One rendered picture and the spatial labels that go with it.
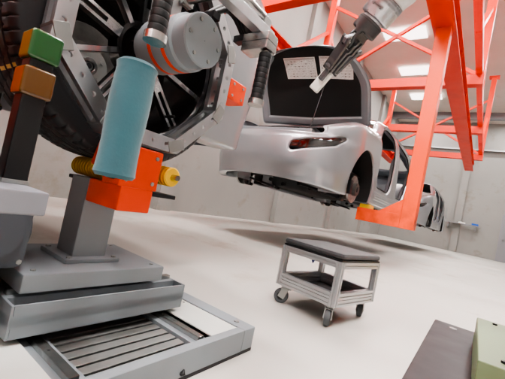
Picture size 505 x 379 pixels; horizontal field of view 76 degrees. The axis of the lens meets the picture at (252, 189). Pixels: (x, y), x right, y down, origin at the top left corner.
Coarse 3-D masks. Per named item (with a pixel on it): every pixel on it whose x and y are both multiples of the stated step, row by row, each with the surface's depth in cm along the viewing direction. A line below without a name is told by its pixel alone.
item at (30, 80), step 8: (24, 64) 43; (16, 72) 44; (24, 72) 43; (32, 72) 43; (40, 72) 44; (48, 72) 45; (16, 80) 44; (24, 80) 43; (32, 80) 43; (40, 80) 44; (48, 80) 45; (16, 88) 43; (24, 88) 43; (32, 88) 43; (40, 88) 44; (48, 88) 45; (32, 96) 44; (40, 96) 44; (48, 96) 45
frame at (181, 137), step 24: (48, 0) 69; (72, 0) 68; (216, 0) 100; (48, 24) 67; (72, 24) 69; (216, 24) 102; (72, 48) 69; (72, 72) 70; (216, 72) 110; (96, 96) 75; (216, 96) 107; (96, 120) 77; (192, 120) 104; (216, 120) 107; (144, 144) 87; (168, 144) 93
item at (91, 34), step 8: (80, 24) 119; (80, 32) 120; (88, 32) 122; (96, 32) 124; (80, 40) 120; (88, 40) 122; (96, 40) 124; (104, 40) 127; (96, 56) 121; (104, 56) 128; (104, 64) 124; (112, 64) 131; (96, 72) 122; (104, 72) 124; (96, 80) 122
